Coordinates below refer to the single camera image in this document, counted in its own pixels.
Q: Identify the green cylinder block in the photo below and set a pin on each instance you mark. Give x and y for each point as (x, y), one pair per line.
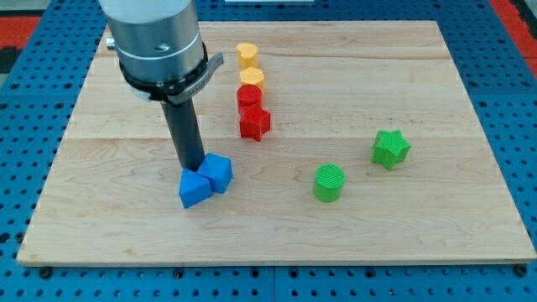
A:
(329, 180)

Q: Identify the blue cube block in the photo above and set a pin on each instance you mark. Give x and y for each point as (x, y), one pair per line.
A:
(218, 170)

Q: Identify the black clamp ring with lever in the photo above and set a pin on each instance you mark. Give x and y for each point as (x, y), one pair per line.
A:
(183, 88)

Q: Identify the yellow hexagon block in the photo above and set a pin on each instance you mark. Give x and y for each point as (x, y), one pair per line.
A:
(252, 76)

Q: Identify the red star block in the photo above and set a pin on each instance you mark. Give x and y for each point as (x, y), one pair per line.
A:
(254, 123)

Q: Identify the green star block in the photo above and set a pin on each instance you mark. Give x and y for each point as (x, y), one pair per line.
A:
(390, 148)

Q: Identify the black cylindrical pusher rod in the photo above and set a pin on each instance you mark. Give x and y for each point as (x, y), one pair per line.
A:
(184, 131)

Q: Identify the yellow heart block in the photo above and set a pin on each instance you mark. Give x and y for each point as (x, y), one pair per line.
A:
(247, 55)

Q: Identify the red cylinder block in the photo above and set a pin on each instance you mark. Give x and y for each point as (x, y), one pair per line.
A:
(248, 96)

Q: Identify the wooden board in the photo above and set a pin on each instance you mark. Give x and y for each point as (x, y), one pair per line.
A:
(111, 197)

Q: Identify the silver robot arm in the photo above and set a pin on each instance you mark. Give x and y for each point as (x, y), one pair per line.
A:
(161, 53)

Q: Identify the blue triangle block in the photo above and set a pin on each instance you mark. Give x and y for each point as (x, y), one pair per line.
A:
(194, 188)

